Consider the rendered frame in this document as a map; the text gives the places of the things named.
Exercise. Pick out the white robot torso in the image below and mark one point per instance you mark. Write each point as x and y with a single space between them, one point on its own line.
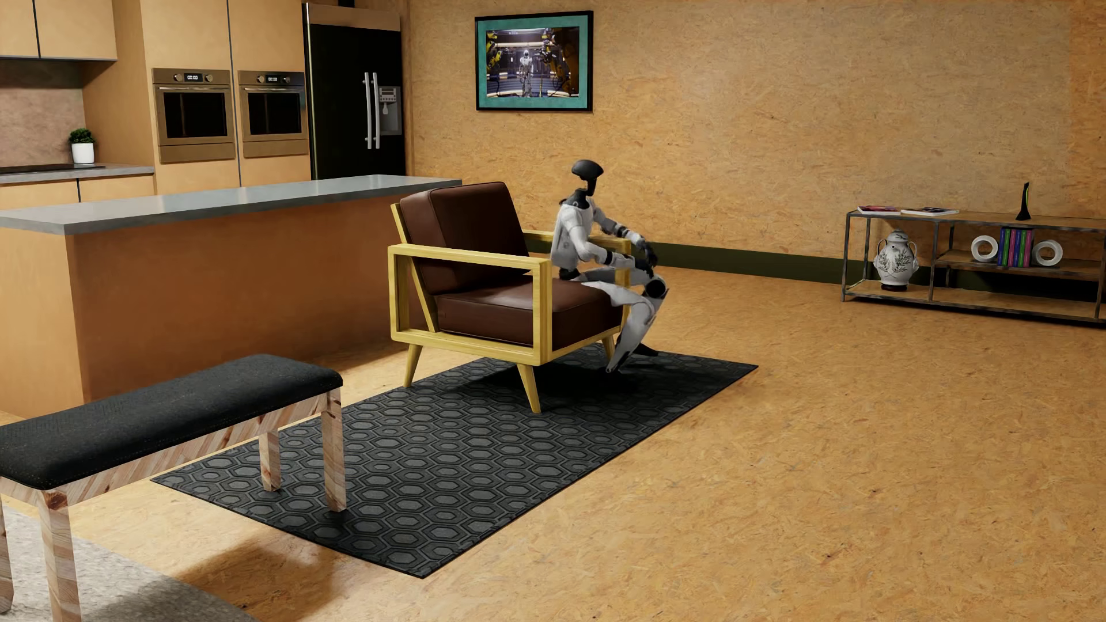
570 238

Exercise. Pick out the green plant white pot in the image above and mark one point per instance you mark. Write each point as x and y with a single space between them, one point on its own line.
82 150

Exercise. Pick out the wooden upper wall cabinet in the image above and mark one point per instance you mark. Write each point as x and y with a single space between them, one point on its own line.
60 28

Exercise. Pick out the red cover flat book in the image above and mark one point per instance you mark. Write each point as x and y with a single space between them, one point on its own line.
879 210

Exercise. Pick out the metal wood console shelf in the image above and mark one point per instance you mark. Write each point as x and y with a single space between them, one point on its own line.
968 298

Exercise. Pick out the tall wooden oven cabinet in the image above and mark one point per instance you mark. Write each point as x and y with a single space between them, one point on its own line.
199 34

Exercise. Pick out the black robot head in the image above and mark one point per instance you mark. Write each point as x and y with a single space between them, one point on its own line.
587 169

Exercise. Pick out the dark cover flat book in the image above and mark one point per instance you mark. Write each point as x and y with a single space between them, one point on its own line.
929 211

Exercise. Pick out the teal framed wall picture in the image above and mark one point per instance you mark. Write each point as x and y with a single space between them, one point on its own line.
533 60

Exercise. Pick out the kitchen island grey countertop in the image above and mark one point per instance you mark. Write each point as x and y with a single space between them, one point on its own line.
216 285

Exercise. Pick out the white right robot leg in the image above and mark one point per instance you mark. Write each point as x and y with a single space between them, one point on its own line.
638 320

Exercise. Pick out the black double door refrigerator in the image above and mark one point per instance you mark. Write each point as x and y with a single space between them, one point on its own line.
346 95

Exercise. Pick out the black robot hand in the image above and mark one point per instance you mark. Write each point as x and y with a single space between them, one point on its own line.
644 244
646 260

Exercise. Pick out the white robot leg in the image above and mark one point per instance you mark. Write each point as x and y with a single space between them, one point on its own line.
638 320
646 349

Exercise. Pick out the black hexagon pattern rug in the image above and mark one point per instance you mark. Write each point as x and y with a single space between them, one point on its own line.
484 458

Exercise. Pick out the white patterned ceramic vase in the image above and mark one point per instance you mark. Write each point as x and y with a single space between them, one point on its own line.
895 262

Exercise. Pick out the black cushioned wooden bench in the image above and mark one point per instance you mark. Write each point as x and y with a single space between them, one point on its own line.
155 410

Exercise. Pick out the built-in steel wall oven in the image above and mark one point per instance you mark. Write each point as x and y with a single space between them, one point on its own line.
273 113
193 115

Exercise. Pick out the white left robot leg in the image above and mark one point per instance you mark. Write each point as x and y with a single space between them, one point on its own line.
646 349

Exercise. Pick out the row of colourful books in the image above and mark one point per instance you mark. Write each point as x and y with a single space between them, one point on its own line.
1015 248

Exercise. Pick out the black slender sculpture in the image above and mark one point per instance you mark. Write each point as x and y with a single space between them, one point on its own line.
1024 207

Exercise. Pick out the brown leather wooden armchair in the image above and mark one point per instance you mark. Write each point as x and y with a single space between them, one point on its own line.
484 313

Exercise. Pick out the wooden counter grey top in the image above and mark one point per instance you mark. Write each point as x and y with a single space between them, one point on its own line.
86 188

